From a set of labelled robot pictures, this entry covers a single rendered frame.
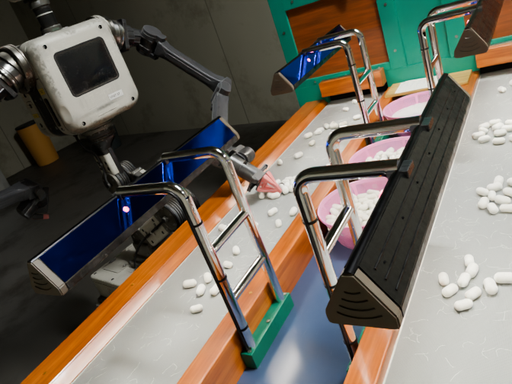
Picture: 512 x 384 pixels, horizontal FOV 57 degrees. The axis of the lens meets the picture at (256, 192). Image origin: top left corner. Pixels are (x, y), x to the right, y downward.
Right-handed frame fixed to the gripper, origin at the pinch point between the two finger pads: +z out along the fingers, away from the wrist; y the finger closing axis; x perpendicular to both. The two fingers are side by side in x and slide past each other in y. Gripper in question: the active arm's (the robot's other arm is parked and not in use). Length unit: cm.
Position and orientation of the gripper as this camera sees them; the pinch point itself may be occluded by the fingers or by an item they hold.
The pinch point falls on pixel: (279, 190)
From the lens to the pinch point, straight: 157.1
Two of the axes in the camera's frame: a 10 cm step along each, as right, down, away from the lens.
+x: -3.0, 7.0, 6.5
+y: 4.4, -5.0, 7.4
